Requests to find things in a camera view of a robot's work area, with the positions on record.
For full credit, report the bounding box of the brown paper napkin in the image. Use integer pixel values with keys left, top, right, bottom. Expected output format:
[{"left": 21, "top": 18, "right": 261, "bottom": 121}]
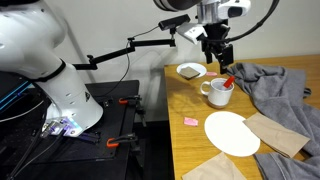
[{"left": 242, "top": 111, "right": 311, "bottom": 159}]

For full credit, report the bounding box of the thin black camera cable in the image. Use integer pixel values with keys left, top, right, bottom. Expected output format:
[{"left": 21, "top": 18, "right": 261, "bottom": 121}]
[{"left": 98, "top": 25, "right": 161, "bottom": 98}]

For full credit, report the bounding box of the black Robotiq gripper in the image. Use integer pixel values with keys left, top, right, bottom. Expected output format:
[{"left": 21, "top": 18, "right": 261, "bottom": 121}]
[{"left": 201, "top": 21, "right": 235, "bottom": 76}]

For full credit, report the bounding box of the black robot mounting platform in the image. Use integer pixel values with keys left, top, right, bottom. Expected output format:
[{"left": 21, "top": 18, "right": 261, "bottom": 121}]
[{"left": 0, "top": 79, "right": 141, "bottom": 180}]

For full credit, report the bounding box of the marker pen with red cap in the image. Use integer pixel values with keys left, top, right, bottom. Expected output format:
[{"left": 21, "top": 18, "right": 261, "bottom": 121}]
[{"left": 222, "top": 75, "right": 236, "bottom": 90}]

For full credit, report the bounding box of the large white plate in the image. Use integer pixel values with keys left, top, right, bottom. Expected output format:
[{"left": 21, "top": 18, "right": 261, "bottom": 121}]
[{"left": 203, "top": 110, "right": 261, "bottom": 158}]

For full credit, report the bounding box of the small white plate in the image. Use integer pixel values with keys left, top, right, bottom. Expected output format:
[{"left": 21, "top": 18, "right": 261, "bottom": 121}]
[{"left": 176, "top": 62, "right": 208, "bottom": 81}]

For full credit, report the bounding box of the white paper sheet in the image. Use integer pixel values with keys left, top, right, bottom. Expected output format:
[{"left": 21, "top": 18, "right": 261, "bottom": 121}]
[{"left": 181, "top": 151, "right": 248, "bottom": 180}]

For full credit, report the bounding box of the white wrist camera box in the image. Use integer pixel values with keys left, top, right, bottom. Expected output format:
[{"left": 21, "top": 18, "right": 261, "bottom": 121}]
[{"left": 176, "top": 22, "right": 208, "bottom": 45}]

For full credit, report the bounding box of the brown napkin on small plate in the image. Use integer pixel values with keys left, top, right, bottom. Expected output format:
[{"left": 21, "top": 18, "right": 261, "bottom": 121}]
[{"left": 179, "top": 66, "right": 202, "bottom": 81}]

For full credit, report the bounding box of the orange and black clamp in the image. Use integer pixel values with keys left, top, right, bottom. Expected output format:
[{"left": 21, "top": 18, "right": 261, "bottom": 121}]
[
  {"left": 106, "top": 132, "right": 139, "bottom": 149},
  {"left": 117, "top": 94, "right": 144, "bottom": 107}
]

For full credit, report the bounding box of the grey hoodie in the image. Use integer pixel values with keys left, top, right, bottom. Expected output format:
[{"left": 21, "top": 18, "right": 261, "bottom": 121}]
[{"left": 227, "top": 61, "right": 320, "bottom": 180}]

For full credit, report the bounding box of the white mug cup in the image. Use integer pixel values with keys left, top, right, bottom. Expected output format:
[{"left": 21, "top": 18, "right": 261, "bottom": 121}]
[{"left": 200, "top": 77, "right": 235, "bottom": 110}]

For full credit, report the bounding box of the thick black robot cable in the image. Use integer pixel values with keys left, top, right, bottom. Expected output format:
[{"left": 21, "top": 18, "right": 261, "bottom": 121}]
[{"left": 226, "top": 0, "right": 281, "bottom": 44}]

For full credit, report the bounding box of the black stereo camera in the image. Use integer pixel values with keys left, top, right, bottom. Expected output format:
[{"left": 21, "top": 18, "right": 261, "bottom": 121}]
[{"left": 157, "top": 13, "right": 192, "bottom": 32}]

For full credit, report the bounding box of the black box with blue stripes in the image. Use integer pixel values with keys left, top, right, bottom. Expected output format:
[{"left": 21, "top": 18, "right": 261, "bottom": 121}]
[{"left": 0, "top": 71, "right": 35, "bottom": 116}]

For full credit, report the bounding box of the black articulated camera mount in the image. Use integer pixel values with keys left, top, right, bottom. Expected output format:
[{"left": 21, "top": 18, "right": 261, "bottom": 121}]
[{"left": 72, "top": 28, "right": 177, "bottom": 71}]

